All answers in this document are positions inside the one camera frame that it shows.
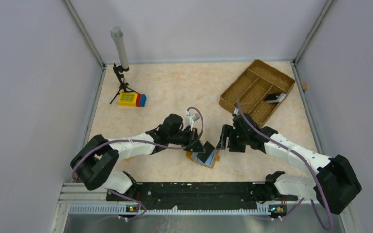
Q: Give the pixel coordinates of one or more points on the yellow toy brick block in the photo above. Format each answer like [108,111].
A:
[128,99]

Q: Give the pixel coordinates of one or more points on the small wooden block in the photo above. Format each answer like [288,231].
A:
[304,86]

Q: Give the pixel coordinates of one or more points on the red blue toy bricks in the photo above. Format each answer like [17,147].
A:
[141,100]

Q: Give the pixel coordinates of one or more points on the woven brown divided tray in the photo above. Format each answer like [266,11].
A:
[252,86]

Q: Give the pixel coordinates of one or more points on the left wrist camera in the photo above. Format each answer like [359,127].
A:
[191,118]

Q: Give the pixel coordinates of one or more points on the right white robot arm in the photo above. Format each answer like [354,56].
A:
[331,181]

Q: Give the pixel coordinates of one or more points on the small black tripod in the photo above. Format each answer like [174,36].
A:
[124,86]

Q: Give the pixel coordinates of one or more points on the grey silver cards in tray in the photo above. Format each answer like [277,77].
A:
[275,97]

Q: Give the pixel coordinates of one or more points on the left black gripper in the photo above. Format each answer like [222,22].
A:
[193,137]

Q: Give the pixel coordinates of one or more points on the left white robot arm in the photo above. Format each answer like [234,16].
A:
[94,165]

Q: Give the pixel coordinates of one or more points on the yellow leather card holder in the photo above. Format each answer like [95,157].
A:
[192,157]

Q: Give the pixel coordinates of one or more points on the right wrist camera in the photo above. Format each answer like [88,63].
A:
[236,112]

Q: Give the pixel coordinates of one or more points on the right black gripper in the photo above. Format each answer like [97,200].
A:
[225,133]

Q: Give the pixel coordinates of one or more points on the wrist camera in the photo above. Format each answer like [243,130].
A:
[191,118]
[236,112]

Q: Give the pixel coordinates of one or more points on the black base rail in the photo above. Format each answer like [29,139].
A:
[205,195]

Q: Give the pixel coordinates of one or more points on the black credit card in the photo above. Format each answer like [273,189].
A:
[205,151]

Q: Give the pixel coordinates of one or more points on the grey cylinder on tripod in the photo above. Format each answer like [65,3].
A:
[117,36]

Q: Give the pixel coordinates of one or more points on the grey slotted cable duct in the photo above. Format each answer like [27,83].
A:
[125,209]

